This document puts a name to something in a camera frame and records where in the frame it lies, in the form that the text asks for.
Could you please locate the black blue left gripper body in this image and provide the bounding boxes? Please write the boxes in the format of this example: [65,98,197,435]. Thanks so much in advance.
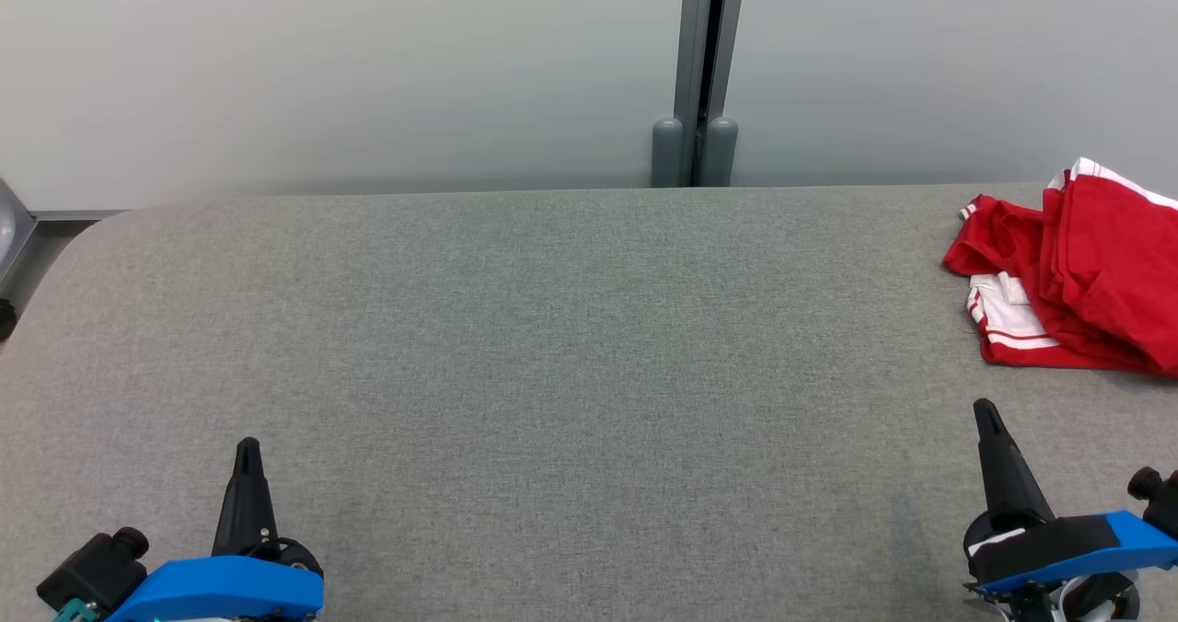
[106,537,325,622]

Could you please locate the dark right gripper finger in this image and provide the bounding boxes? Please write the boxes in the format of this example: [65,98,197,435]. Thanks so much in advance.
[973,398,1056,531]

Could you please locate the red white printed t-shirt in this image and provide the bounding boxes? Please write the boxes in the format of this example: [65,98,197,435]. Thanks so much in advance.
[943,194,1151,372]

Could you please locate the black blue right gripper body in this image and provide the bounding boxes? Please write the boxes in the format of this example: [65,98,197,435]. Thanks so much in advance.
[962,510,1178,605]

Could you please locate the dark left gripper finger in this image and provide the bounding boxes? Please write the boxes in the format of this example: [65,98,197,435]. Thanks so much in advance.
[212,437,279,559]

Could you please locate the grey fabric sofa seat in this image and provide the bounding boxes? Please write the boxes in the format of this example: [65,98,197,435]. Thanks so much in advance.
[0,183,1178,622]

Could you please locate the red shorts with white stripe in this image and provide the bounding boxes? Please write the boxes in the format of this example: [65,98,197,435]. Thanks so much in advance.
[1040,157,1178,376]

